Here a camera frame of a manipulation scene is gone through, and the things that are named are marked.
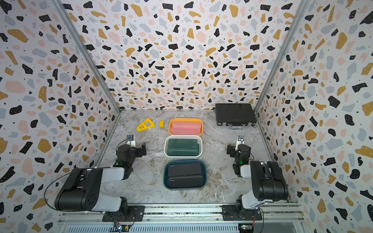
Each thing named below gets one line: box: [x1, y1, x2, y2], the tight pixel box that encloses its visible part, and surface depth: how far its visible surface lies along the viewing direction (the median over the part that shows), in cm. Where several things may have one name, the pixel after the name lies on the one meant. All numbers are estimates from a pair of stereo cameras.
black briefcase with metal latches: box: [215, 103, 257, 130], surface depth 123 cm
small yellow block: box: [158, 120, 165, 128], surface depth 115 cm
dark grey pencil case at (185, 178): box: [166, 169, 206, 188], surface depth 83 cm
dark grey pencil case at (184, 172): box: [167, 162, 204, 182], surface depth 87 cm
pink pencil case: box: [170, 121, 203, 136], surface depth 107 cm
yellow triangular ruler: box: [136, 117, 156, 132], surface depth 113 cm
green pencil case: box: [167, 138, 200, 157], surface depth 97 cm
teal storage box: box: [163, 159, 208, 191], surface depth 85 cm
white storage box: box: [163, 134, 204, 160], surface depth 97 cm
